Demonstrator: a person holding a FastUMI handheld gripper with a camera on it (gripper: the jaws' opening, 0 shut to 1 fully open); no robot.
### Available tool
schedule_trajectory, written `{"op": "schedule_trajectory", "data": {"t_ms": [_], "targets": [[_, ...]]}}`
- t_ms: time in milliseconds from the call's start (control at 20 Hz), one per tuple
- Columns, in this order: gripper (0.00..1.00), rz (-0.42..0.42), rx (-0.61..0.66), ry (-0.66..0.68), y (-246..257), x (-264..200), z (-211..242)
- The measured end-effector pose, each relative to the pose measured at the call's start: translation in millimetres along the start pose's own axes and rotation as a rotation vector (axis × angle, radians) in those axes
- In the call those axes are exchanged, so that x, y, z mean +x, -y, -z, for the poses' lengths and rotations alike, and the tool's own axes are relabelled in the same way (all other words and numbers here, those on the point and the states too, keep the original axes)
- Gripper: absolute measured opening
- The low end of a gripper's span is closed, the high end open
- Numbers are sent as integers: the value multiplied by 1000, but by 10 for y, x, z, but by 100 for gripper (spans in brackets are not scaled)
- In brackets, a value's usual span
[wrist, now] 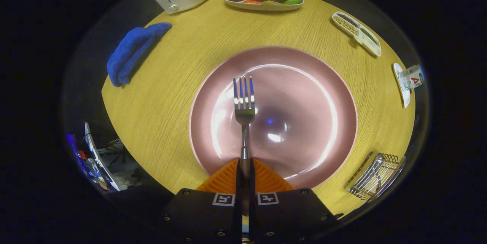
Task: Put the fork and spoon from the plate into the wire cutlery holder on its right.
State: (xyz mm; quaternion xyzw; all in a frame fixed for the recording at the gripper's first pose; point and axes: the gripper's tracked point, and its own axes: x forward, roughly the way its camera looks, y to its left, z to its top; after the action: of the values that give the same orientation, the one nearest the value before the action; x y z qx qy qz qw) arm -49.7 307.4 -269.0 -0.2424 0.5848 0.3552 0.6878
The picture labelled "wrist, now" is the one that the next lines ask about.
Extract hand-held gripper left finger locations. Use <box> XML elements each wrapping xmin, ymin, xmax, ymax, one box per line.
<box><xmin>162</xmin><ymin>158</ymin><xmax>244</xmax><ymax>244</ymax></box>

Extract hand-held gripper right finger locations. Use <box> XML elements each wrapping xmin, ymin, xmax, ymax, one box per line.
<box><xmin>250</xmin><ymin>158</ymin><xmax>339</xmax><ymax>244</ymax></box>

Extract fork with wooden handle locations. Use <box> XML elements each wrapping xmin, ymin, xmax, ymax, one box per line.
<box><xmin>233</xmin><ymin>76</ymin><xmax>256</xmax><ymax>217</ymax></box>

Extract pink round plate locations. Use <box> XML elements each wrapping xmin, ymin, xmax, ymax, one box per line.
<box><xmin>189</xmin><ymin>46</ymin><xmax>358</xmax><ymax>190</ymax></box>

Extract white flat panel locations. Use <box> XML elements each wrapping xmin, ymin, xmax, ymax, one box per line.
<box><xmin>84</xmin><ymin>122</ymin><xmax>121</xmax><ymax>192</ymax></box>

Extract purple lit device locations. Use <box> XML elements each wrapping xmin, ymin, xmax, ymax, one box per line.
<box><xmin>65</xmin><ymin>134</ymin><xmax>90</xmax><ymax>178</ymax></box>

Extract white square coaster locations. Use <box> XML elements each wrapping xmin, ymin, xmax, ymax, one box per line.
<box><xmin>393</xmin><ymin>63</ymin><xmax>411</xmax><ymax>108</ymax></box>

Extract blue folded cloth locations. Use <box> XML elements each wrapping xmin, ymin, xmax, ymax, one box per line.
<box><xmin>107</xmin><ymin>22</ymin><xmax>172</xmax><ymax>87</ymax></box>

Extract white drink bottle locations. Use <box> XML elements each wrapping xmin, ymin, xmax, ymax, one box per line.
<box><xmin>398</xmin><ymin>64</ymin><xmax>426</xmax><ymax>91</ymax></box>

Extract white divided bean tray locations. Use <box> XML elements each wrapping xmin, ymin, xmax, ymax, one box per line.
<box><xmin>332</xmin><ymin>11</ymin><xmax>382</xmax><ymax>57</ymax></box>

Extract metal wire cutlery rack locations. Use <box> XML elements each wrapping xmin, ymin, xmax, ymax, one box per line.
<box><xmin>345</xmin><ymin>152</ymin><xmax>407</xmax><ymax>202</ymax></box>

